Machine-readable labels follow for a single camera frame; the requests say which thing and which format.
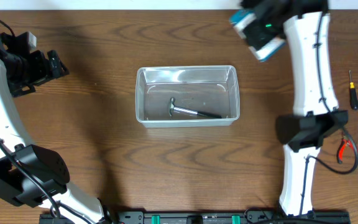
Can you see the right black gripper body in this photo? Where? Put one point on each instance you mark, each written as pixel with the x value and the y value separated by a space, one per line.
pixel 265 35

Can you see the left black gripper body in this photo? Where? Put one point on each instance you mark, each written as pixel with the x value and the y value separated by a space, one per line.
pixel 51 65

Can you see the blue white screw box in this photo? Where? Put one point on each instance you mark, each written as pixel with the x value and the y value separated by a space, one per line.
pixel 261 40

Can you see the clear plastic storage container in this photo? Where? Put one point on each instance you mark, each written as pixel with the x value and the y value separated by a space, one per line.
pixel 209 88

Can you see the black yellow screwdriver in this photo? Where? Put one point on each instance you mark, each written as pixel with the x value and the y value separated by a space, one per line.
pixel 352 93

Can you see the small black-handled hammer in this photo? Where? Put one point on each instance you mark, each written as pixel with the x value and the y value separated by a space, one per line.
pixel 172 108

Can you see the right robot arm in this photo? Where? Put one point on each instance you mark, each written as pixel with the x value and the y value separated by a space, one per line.
pixel 303 25

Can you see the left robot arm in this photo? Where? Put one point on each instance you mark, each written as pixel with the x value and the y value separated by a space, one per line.
pixel 29 174

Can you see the red-handled pliers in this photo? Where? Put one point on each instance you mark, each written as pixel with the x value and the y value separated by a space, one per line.
pixel 345 142

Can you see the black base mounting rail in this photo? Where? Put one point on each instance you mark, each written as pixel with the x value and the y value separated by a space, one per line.
pixel 248 216

